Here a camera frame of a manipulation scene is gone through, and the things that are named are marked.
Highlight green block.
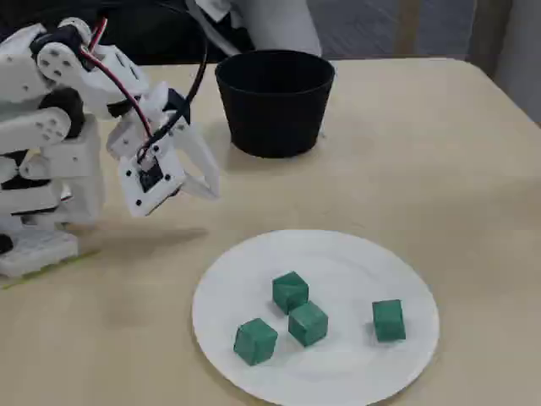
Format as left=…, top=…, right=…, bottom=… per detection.
left=271, top=271, right=310, bottom=315
left=287, top=300, right=330, bottom=348
left=371, top=299, right=407, bottom=343
left=232, top=317, right=279, bottom=366

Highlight yellow-green tape strip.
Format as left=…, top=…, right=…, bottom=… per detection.
left=0, top=248, right=102, bottom=291

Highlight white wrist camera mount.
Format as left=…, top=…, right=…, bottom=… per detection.
left=105, top=118, right=188, bottom=217

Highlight black upholstered chair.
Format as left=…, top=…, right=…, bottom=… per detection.
left=0, top=0, right=238, bottom=67

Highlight wooden post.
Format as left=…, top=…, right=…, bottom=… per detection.
left=399, top=0, right=424, bottom=59

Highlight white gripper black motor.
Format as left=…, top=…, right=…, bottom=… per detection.
left=141, top=81, right=221, bottom=200

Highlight white perforated base plate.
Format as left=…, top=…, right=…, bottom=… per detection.
left=0, top=230, right=80, bottom=279

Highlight black camera cable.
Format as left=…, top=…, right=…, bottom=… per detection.
left=139, top=0, right=211, bottom=149

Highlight red black gripper servo wires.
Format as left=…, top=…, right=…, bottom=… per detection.
left=78, top=16, right=156, bottom=166

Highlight black pot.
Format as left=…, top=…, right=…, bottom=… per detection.
left=214, top=49, right=336, bottom=159

